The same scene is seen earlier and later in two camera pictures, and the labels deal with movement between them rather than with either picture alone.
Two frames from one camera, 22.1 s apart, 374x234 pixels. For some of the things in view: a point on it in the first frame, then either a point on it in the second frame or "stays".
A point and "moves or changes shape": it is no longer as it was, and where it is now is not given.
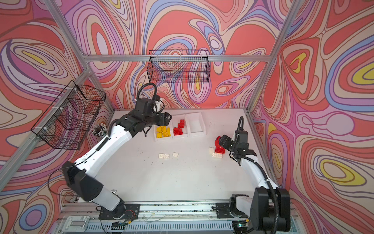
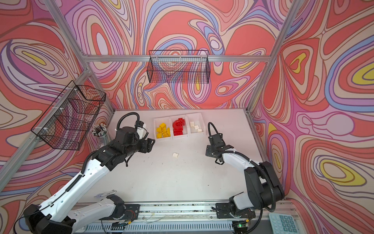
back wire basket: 178,66 stays
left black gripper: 163,119 to 147,146
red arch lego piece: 217,142 moves or changes shape
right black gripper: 228,139 to 209,151
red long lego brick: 177,131 stays
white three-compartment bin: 180,126 stays
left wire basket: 66,123 stays
